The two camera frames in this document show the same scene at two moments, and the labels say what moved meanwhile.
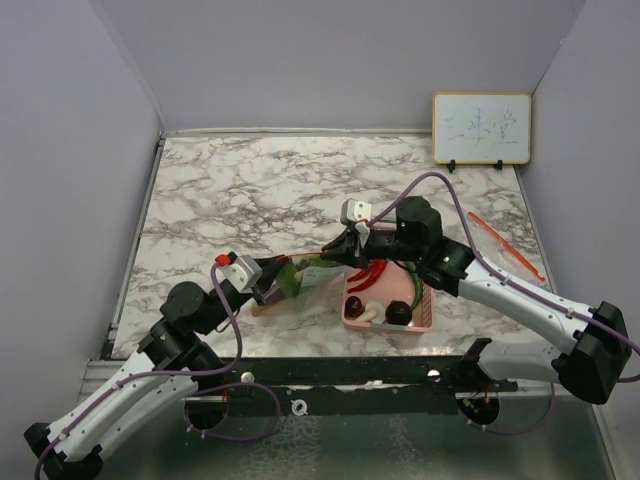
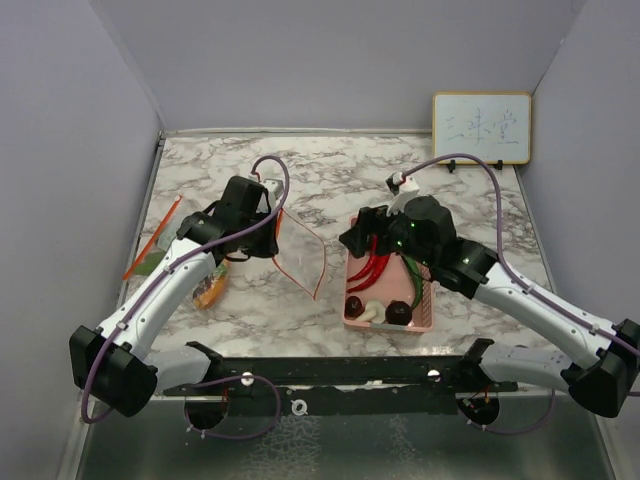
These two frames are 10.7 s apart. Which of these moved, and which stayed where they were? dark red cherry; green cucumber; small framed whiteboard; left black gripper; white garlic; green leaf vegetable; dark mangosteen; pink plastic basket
Moved: left black gripper; green leaf vegetable
Stayed: dark mangosteen; dark red cherry; green cucumber; pink plastic basket; small framed whiteboard; white garlic
